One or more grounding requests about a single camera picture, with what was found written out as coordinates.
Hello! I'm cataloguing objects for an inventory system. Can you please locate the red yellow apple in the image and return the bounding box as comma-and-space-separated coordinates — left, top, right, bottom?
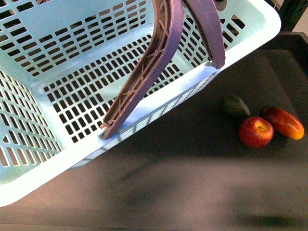
238, 116, 274, 148

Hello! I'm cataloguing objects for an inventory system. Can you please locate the near black display tray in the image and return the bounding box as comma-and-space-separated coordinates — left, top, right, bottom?
0, 32, 308, 231

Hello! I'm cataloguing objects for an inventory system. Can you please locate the purple brown basket handle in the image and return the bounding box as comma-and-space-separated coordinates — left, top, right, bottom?
103, 0, 184, 140

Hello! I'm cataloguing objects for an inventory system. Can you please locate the black perforated shelf post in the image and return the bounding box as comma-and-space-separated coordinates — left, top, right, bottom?
275, 0, 308, 34

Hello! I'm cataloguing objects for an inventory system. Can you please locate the green avocado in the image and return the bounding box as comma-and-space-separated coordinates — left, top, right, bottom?
220, 94, 251, 119

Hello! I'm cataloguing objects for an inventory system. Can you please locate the light blue plastic basket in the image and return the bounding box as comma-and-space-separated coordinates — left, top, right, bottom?
0, 0, 282, 207

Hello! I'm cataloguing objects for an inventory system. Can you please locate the red yellow mango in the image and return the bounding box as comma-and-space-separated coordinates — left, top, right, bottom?
259, 106, 305, 140

